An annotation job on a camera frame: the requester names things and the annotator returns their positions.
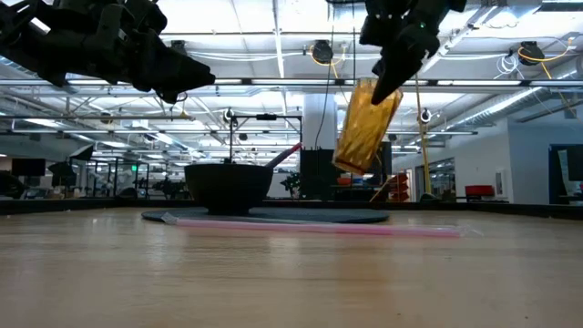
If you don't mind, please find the dark round woven placemat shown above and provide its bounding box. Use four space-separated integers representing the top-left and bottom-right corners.
140 206 391 225

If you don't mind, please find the black wall monitor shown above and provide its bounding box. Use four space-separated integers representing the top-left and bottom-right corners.
10 157 47 178

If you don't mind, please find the green potted plant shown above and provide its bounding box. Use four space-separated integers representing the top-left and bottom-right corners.
279 171 302 198

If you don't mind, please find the fork with pink handle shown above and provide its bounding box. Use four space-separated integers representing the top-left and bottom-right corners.
264 141 303 170

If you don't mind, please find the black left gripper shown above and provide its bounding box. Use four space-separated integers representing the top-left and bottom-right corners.
0 0 217 105

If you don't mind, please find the black ceramic bowl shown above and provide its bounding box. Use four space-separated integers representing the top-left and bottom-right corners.
183 162 276 217

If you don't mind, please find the amber faceted plastic tumbler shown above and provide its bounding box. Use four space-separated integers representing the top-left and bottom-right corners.
332 77 404 177

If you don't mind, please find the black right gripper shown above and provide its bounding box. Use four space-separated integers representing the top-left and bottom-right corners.
358 0 468 107

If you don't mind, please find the dark monitor screen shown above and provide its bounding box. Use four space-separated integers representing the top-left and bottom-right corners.
547 143 583 206

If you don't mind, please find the black equipment cabinet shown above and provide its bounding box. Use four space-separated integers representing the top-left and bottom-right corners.
299 140 394 202

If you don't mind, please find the black test rig frame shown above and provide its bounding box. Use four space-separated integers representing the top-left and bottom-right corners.
227 112 304 165

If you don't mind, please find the red shelf unit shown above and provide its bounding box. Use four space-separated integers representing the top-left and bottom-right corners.
385 171 411 203

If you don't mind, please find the red box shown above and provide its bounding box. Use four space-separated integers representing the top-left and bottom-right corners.
465 184 496 199

